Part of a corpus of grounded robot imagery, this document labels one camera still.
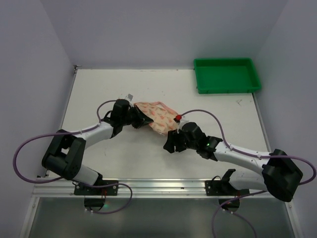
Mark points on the aluminium mounting rail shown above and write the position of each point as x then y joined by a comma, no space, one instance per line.
141,188

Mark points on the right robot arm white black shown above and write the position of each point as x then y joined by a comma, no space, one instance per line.
272,172

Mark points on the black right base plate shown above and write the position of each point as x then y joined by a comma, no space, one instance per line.
217,187

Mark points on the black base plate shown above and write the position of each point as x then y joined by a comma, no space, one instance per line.
217,187
96,188

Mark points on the green plastic tray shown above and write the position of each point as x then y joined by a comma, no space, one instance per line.
226,76

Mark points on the floral mesh laundry bag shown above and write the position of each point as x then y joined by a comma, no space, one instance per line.
161,115

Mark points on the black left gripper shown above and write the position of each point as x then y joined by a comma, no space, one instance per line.
135,117

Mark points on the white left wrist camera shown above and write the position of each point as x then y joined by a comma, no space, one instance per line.
129,97

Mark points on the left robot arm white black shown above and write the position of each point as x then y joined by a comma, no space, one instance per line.
65,153

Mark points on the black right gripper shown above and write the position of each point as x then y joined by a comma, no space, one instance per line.
177,142

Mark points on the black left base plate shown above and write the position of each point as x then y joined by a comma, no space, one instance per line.
96,188

